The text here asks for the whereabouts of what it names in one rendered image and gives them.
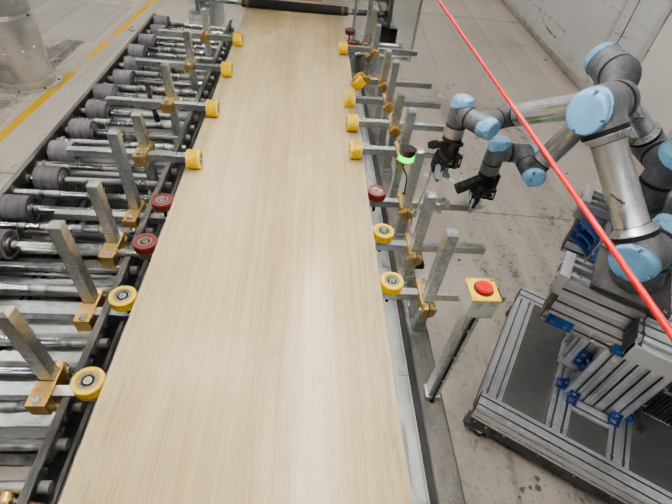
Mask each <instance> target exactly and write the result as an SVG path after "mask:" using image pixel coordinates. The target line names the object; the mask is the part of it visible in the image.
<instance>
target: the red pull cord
mask: <svg viewBox="0 0 672 504"><path fill-rule="evenodd" d="M437 1H438V3H439V4H440V5H441V7H442V8H443V10H444V11H445V13H446V14H447V16H448V17H449V19H450V20H451V22H452V23H453V24H454V26H455V27H456V29H457V30H458V32H459V33H460V35H461V36H462V38H463V39H464V40H465V42H466V43H467V45H468V46H469V48H470V49H471V51H472V52H473V54H474V55H475V56H476V58H477V59H478V61H479V62H480V64H481V65H482V67H483V68H484V70H485V71H486V72H487V74H488V75H489V77H490V78H491V80H492V81H493V83H494V84H495V86H496V87H497V88H498V90H499V91H500V93H501V94H502V96H503V97H504V99H505V100H506V102H507V103H508V104H509V106H510V107H511V109H512V110H513V112H514V113H515V115H516V116H517V118H518V119H519V120H520V122H521V123H522V125H523V126H524V128H525V129H526V131H527V132H528V134H529V135H530V136H531V138H532V139H533V141H534V142H535V144H536V145H537V147H538V148H539V150H540V151H541V153H542V154H543V155H544V157H545V158H546V160H547V161H548V163H549V164H550V166H551V167H552V169H553V170H554V171H555V173H556V174H557V176H558V177H559V179H560V180H561V182H562V183H563V185H564V186H565V187H566V189H567V190H568V192H569V193H570V195H571V196H572V198H573V199H574V201H575V202H576V203H577V205H578V206H579V208H580V209H581V211H582V212H583V214H584V215H585V217H586V218H587V219H588V221H589V222H590V224H591V225H592V227H593V228H594V230H595V231H596V233H597V234H598V235H599V237H600V238H601V240H602V241H603V243H604V244H605V246H606V247H607V249H608V250H609V251H610V253H611V254H612V256H613V257H614V259H615V260H616V262H617V263H618V265H619V266H620V267H621V269H622V270H623V272H624V273H625V275H626V276H627V278H628V279H629V281H630V282H631V284H632V285H633V286H634V288H635V289H636V291H637V292H638V294H639V295H640V297H641V298H642V300H643V301H644V302H645V304H646V305H647V307H648V308H649V310H650V311H651V313H652V314H653V316H654V317H655V318H656V320H657V321H658V323H659V324H660V326H661V327H662V329H663V330H664V332H665V333H666V334H667V336H668V337H669V339H670V340H671V342H672V326H671V325H670V323H669V322H668V320H667V319H666V318H665V316H664V315H663V313H662V312H661V311H660V309H659V308H658V306H657V305H656V303H655V302H654V301H653V299H652V298H651V296H650V295H649V294H648V292H647V291H646V289H645V288H644V287H643V285H642V284H641V282H640V281H639V279H638V278H637V277H636V275H635V274H634V272H633V271H632V270H631V268H630V267H629V265H628V264H627V263H626V261H625V260H624V258H623V257H622V255H621V254H620V253H619V251H618V250H617V248H616V247H615V246H614V244H613V243H612V241H611V240H610V239H609V237H608V236H607V234H606V233H605V231H604V230H603V229H602V227H601V226H600V224H599V223H598V222H597V220H596V219H595V217H594V216H593V215H592V213H591V212H590V210H589V209H588V208H587V206H586V205H585V203H584V202H583V200H582V199H581V198H580V196H579V195H578V193H577V192H576V191H575V189H574V188H573V186H572V185H571V184H570V182H569V181H568V179H567V178H566V176H565V175H564V174H563V172H562V171H561V169H560V168H559V167H558V165H557V164H556V162H555V161H554V160H553V158H552V157H551V155H550V154H549V152H548V151H547V150H546V148H545V147H544V145H543V144H542V143H541V141H540V140H539V138H538V137H537V136H536V134H535V133H534V131H533V130H532V128H531V127H530V126H529V124H528V123H527V121H526V120H525V119H524V117H523V116H522V114H521V113H520V112H519V110H518V109H517V107H516V106H515V104H514V103H513V102H512V100H511V99H510V97H509V96H508V95H507V93H506V92H505V90H504V89H503V88H502V86H501V85H500V83H499V82H498V80H497V79H496V78H495V76H494V75H493V73H492V72H491V71H490V69H489V68H488V66H487V65H486V64H485V62H484V61H483V59H482V58H481V56H480V55H479V54H478V52H477V51H476V49H475V48H474V47H473V45H472V44H471V42H470V41H469V40H468V38H467V37H466V35H465V34H464V32H463V31H462V30H461V28H460V27H459V25H458V24H457V23H456V21H455V20H454V18H453V17H452V16H451V14H450V13H449V11H448V10H447V8H446V7H445V6H444V4H443V3H442V1H441V0H437Z"/></svg>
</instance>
